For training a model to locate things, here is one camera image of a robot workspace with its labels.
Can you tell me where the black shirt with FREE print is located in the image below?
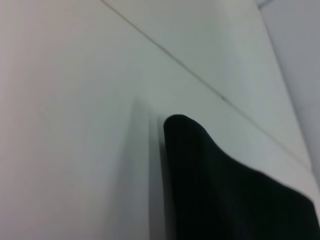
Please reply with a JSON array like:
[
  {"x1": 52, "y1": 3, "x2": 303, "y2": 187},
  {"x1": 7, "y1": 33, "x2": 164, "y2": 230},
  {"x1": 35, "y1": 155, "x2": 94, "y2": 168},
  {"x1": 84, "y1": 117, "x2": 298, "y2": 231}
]
[{"x1": 162, "y1": 114, "x2": 320, "y2": 240}]

